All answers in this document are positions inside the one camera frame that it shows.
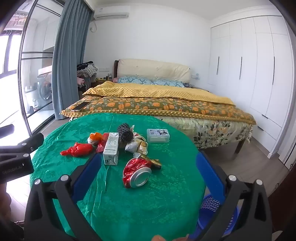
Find pile of clothes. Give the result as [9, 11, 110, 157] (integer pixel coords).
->
[76, 61, 99, 92]

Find twisted red wrapper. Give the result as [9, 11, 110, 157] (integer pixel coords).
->
[60, 142, 94, 158]

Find grey blue curtain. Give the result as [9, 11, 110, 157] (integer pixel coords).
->
[52, 0, 94, 120]

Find white wardrobe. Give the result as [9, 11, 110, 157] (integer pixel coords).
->
[207, 16, 296, 164]

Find blue floral pillow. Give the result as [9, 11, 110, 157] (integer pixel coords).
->
[153, 79, 185, 88]
[118, 76, 154, 85]

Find red plastic wrapper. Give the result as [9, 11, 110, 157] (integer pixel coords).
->
[96, 133, 110, 153]

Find white air conditioner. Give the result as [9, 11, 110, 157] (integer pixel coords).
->
[93, 11, 130, 19]

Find blue plastic basket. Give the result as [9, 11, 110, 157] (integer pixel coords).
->
[195, 193, 240, 241]

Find gold foil wrapper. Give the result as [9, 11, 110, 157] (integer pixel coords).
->
[138, 155, 162, 170]

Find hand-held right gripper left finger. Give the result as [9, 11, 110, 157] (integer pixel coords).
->
[24, 152, 109, 241]

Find smartphone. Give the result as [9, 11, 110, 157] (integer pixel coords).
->
[70, 102, 90, 113]

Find white milk carton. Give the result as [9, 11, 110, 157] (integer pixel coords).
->
[103, 133, 120, 166]

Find grey washing machine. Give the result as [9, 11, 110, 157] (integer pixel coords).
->
[37, 72, 54, 111]

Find wooden nightstand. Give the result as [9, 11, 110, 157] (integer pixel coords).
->
[91, 77, 114, 88]

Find gold foil wrappers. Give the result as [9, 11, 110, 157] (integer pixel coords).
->
[125, 140, 149, 159]

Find floral covered bed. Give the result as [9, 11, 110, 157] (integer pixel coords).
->
[159, 115, 253, 149]

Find clear plastic box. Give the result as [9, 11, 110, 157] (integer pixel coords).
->
[147, 128, 170, 143]

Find bed with cream headboard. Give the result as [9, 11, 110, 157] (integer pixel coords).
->
[113, 58, 247, 155]

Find black framed glass door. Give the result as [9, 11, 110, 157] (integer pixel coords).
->
[17, 0, 65, 137]

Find crushed red can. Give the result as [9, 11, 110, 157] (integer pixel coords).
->
[122, 158, 152, 189]

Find green tablecloth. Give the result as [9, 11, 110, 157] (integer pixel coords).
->
[30, 113, 207, 241]

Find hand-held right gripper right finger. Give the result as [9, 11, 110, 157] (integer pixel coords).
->
[192, 151, 273, 241]

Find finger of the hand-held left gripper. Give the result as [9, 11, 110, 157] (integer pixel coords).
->
[0, 133, 44, 161]
[0, 124, 15, 139]

